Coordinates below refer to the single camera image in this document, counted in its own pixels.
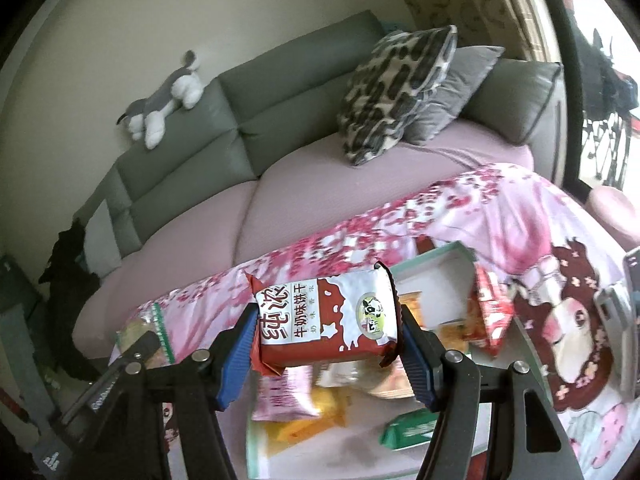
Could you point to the dark green biscuit packet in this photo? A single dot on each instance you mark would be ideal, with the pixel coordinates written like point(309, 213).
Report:
point(409, 430)

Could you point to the grey sofa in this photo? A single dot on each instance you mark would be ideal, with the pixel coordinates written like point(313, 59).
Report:
point(253, 115)

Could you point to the pink sofa seat cover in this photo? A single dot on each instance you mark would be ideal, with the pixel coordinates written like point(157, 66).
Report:
point(305, 192)

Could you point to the purple swiss roll packet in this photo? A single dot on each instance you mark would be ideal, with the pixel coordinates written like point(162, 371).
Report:
point(285, 398)

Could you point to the smartphone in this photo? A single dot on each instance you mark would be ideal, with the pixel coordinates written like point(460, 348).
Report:
point(631, 265)

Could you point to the curtain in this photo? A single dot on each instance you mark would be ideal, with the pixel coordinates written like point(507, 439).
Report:
point(512, 24)

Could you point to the round cookies clear packet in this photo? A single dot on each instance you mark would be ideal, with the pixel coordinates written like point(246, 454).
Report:
point(145, 332)

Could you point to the black white patterned cushion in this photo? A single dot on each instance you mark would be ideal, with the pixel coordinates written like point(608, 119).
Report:
point(390, 88)

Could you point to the grey cushion right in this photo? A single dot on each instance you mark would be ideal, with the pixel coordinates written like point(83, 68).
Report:
point(467, 71)

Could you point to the grey white plush toy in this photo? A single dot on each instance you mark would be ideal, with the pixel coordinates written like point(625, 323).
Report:
point(145, 119)

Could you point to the dark clothing on sofa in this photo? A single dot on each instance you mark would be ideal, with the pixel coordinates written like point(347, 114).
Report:
point(70, 287)

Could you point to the red snack packet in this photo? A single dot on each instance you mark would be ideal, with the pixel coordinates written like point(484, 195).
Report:
point(489, 312)

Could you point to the orange swiss roll packet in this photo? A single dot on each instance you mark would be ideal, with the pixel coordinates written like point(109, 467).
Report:
point(394, 383)

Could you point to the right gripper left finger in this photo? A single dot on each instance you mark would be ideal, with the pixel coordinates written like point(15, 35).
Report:
point(232, 356)

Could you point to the brown milk biscuit packet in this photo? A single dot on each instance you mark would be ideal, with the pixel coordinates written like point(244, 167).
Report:
point(338, 318)

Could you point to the light grey cushion left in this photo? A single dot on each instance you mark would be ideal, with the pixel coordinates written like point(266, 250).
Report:
point(100, 246)

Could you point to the silver device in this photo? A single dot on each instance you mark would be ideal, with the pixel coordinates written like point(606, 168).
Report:
point(619, 319)

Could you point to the cartoon print cloth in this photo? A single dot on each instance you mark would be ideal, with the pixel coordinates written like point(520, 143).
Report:
point(553, 257)

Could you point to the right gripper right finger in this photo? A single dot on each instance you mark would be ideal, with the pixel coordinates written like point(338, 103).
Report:
point(420, 356)

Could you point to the teal white box tray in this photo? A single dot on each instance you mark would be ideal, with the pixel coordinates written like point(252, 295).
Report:
point(347, 447)

